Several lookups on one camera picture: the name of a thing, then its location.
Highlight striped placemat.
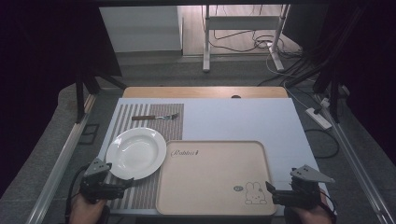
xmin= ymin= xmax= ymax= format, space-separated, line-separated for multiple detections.
xmin=105 ymin=103 xmax=185 ymax=210

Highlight white plate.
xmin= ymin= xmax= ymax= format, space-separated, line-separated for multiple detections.
xmin=106 ymin=127 xmax=167 ymax=181

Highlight white cabinet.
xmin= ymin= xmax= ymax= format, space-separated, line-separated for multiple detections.
xmin=98 ymin=6 xmax=183 ymax=54

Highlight beige tray with rabbit print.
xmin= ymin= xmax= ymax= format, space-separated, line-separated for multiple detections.
xmin=155 ymin=140 xmax=277 ymax=217

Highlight white power strip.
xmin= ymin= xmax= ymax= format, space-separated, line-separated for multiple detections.
xmin=304 ymin=107 xmax=333 ymax=131

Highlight white table board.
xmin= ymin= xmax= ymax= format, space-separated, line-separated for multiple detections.
xmin=97 ymin=97 xmax=331 ymax=217

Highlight fork with wooden handle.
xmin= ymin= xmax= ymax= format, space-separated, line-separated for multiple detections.
xmin=131 ymin=113 xmax=180 ymax=121

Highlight white metal stand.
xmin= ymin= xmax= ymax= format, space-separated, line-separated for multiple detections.
xmin=202 ymin=4 xmax=291 ymax=74

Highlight left hand-held gripper cable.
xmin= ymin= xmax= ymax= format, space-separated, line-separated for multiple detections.
xmin=64 ymin=164 xmax=92 ymax=224

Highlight bundle of floor cables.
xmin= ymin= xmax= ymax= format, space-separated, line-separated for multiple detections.
xmin=211 ymin=29 xmax=312 ymax=88

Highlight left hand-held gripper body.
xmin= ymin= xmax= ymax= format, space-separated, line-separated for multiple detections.
xmin=79 ymin=157 xmax=126 ymax=205

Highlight aluminium rail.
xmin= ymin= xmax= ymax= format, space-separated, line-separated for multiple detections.
xmin=24 ymin=92 xmax=97 ymax=224
xmin=314 ymin=92 xmax=396 ymax=224

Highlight person's left hand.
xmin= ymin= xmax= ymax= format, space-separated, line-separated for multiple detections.
xmin=68 ymin=193 xmax=107 ymax=224

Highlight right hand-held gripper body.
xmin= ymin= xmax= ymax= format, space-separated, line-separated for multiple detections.
xmin=272 ymin=164 xmax=336 ymax=210

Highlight person's right hand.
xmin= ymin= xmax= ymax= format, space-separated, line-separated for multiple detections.
xmin=290 ymin=194 xmax=333 ymax=224

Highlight black cable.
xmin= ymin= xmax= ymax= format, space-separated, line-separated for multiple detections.
xmin=304 ymin=128 xmax=340 ymax=160

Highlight wooden table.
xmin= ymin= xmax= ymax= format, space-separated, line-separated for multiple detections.
xmin=122 ymin=86 xmax=290 ymax=100

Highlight black metal stand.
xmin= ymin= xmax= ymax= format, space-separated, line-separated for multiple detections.
xmin=74 ymin=12 xmax=128 ymax=124
xmin=312 ymin=6 xmax=353 ymax=124

